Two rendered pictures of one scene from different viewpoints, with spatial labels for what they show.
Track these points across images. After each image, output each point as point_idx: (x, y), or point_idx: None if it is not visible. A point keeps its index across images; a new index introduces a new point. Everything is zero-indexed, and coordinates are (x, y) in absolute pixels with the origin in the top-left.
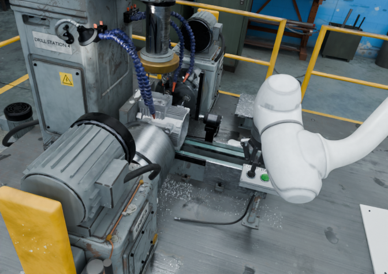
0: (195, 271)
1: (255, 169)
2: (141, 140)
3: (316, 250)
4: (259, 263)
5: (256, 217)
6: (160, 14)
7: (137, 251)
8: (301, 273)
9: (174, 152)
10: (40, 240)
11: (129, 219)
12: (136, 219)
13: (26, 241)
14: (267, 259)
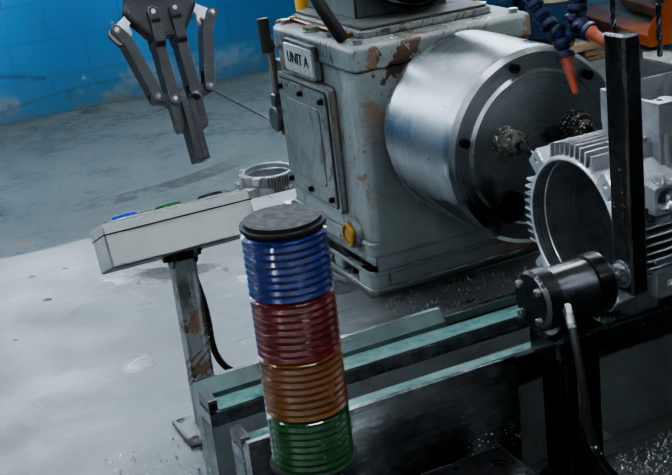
0: (248, 313)
1: (185, 140)
2: (464, 43)
3: None
4: (124, 383)
5: (197, 436)
6: None
7: (294, 118)
8: (8, 421)
9: (445, 150)
10: None
11: (296, 29)
12: (293, 39)
13: None
14: (107, 396)
